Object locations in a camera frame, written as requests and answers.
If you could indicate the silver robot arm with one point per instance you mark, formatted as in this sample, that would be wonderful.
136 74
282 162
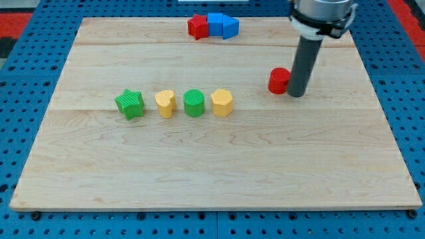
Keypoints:
315 19

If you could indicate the green star block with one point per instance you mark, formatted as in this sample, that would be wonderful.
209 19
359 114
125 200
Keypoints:
130 104

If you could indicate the red star block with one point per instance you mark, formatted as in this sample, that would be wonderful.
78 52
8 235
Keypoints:
198 26

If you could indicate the yellow hexagon block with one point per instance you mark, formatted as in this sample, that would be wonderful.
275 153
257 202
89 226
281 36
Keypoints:
222 102

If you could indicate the green cylinder block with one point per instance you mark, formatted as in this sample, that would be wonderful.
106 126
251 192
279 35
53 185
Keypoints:
194 103

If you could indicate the yellow heart block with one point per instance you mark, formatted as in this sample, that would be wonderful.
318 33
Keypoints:
166 103

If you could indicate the red cylinder block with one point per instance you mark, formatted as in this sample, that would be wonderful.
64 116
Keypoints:
278 81

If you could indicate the blue triangle block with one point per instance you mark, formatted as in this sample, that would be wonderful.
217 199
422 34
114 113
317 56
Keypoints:
230 27

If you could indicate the blue cube block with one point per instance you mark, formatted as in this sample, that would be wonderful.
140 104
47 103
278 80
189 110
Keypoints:
215 21

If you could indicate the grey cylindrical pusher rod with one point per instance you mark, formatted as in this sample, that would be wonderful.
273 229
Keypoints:
304 61

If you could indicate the wooden board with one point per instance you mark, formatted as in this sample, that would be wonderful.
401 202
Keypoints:
331 149

